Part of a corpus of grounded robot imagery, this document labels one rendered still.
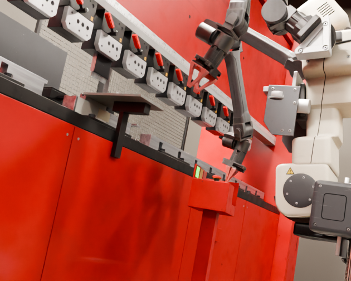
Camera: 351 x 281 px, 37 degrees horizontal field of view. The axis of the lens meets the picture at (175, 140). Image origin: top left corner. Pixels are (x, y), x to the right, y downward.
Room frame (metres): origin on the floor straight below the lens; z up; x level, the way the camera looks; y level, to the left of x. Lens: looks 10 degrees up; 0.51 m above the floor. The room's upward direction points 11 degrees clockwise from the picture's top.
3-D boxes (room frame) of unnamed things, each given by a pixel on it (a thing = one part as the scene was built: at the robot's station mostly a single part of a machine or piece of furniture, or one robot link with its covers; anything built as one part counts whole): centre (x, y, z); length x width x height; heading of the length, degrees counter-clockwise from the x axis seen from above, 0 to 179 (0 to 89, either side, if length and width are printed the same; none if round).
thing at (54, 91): (2.16, 0.49, 1.01); 0.26 x 0.12 x 0.05; 60
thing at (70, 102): (2.12, 0.32, 0.92); 0.39 x 0.06 x 0.10; 150
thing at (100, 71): (2.07, 0.35, 1.13); 0.10 x 0.02 x 0.10; 150
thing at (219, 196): (2.28, -0.21, 0.75); 0.20 x 0.16 x 0.18; 162
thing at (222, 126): (3.09, -0.23, 1.26); 0.15 x 0.09 x 0.17; 150
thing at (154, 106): (2.00, 0.22, 1.00); 0.26 x 0.18 x 0.01; 60
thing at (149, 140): (3.17, -0.27, 0.92); 1.68 x 0.06 x 0.10; 150
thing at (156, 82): (2.39, 0.16, 1.26); 0.15 x 0.09 x 0.17; 150
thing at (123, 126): (1.98, 0.19, 0.88); 0.14 x 0.04 x 0.22; 60
